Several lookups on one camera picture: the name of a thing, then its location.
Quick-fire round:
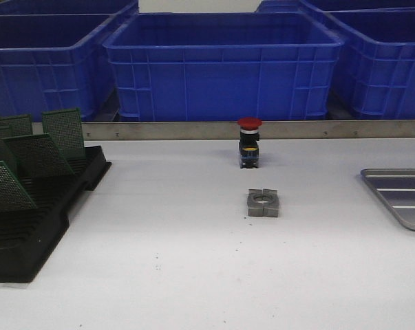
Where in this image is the silver metal tray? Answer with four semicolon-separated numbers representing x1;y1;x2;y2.
361;168;415;231

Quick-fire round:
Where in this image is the black slotted board rack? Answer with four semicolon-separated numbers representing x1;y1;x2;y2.
0;145;111;283

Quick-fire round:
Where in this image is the red emergency stop button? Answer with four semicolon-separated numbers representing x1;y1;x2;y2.
237;117;262;168

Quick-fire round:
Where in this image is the grey metal clamp block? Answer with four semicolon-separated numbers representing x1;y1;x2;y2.
247;188;280;217

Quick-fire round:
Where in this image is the blue plastic crate centre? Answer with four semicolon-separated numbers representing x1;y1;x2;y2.
104;12;343;122

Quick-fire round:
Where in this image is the blue plastic crate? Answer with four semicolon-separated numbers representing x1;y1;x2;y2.
0;14;118;121
104;12;343;122
325;10;415;120

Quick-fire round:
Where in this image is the blue crate rear right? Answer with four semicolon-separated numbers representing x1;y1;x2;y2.
256;0;415;12

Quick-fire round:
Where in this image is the blue plastic crate right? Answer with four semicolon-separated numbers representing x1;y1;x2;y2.
325;10;415;120

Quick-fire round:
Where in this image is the blue plastic crate left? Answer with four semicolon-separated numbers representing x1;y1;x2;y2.
0;14;118;121

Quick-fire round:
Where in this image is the green perfboard dark left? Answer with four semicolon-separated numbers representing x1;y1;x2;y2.
0;125;17;173

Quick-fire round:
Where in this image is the blue crate rear left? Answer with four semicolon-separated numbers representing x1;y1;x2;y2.
0;0;138;15

